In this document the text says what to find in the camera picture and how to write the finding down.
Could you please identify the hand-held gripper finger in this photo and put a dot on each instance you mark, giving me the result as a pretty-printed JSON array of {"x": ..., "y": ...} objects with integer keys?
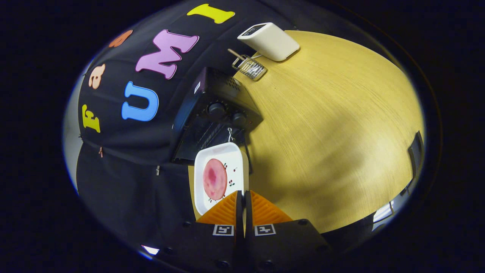
[
  {"x": 248, "y": 216},
  {"x": 239, "y": 216}
]

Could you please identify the black toaster oven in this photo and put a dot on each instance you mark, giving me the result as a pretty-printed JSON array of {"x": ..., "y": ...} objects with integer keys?
[{"x": 216, "y": 87}]

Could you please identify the wooden stick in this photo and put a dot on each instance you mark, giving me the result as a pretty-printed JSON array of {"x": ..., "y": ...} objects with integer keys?
[{"x": 235, "y": 54}]

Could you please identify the black backdrop cloth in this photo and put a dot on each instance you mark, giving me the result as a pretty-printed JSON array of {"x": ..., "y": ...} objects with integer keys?
[{"x": 125, "y": 182}]

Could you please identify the white rectangular plate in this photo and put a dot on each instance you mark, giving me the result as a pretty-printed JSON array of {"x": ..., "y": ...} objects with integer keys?
[{"x": 235, "y": 159}]

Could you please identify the white pop-up toaster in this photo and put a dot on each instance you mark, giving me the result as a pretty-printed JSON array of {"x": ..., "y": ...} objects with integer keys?
[{"x": 271, "y": 41}]

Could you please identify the pink ham slice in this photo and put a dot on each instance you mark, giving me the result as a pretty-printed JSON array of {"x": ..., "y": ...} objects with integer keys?
[{"x": 215, "y": 180}]

